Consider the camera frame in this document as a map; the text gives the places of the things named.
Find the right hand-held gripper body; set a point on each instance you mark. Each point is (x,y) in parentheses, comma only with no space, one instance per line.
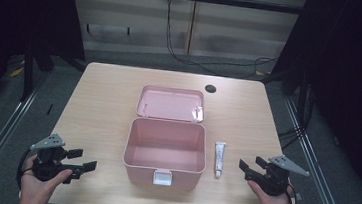
(273,181)

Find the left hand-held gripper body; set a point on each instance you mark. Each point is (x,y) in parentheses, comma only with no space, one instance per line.
(49,166)

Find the white ointment tube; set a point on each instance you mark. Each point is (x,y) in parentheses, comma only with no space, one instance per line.
(219,159)

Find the pink storage box with lid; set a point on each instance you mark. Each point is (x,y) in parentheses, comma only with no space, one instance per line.
(164,147)

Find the person's left hand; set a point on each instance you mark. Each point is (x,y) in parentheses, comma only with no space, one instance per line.
(35,190)

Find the small black floor piece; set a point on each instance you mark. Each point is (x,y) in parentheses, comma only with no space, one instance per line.
(50,109)

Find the black stand leg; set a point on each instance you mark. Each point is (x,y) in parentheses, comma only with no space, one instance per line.
(28,74)

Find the black curtain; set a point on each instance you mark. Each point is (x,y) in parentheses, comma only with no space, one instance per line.
(17,9)
(355,82)

